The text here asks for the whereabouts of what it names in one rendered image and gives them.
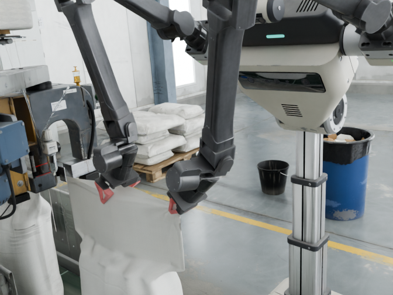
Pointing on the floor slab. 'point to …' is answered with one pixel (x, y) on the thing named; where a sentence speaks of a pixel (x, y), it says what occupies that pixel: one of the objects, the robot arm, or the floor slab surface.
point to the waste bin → (347, 174)
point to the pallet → (151, 177)
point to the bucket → (273, 176)
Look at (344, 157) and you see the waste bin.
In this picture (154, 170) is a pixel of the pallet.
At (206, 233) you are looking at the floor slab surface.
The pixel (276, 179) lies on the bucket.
